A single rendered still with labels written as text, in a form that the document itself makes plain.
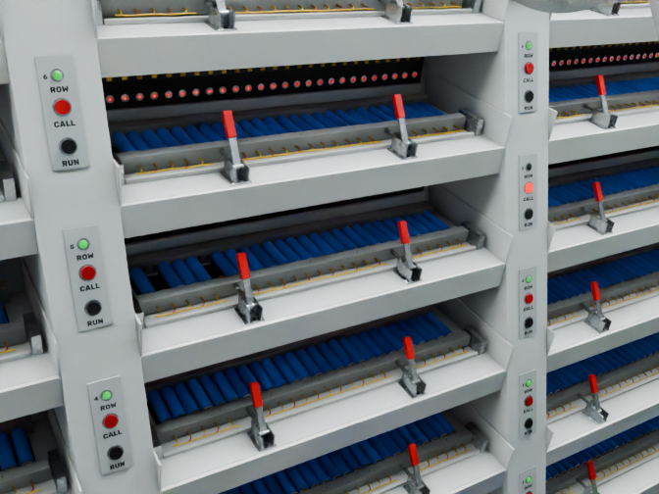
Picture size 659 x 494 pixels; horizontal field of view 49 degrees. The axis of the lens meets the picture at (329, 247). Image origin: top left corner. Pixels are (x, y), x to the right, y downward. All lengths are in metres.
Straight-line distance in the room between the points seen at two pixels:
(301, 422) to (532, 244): 0.48
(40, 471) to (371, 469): 0.53
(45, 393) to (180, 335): 0.17
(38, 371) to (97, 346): 0.07
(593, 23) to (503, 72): 0.21
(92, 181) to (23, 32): 0.17
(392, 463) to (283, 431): 0.26
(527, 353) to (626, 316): 0.29
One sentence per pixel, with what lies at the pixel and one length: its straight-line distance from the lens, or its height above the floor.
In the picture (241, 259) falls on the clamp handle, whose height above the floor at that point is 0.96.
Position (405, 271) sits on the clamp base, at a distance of 1.10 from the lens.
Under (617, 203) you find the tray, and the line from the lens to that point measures 1.50.
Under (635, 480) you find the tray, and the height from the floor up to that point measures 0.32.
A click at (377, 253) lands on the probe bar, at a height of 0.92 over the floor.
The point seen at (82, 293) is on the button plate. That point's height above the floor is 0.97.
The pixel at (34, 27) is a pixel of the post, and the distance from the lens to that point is 0.86.
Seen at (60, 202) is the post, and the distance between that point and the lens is 0.86.
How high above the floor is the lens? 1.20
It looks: 14 degrees down
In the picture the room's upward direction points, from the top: 4 degrees counter-clockwise
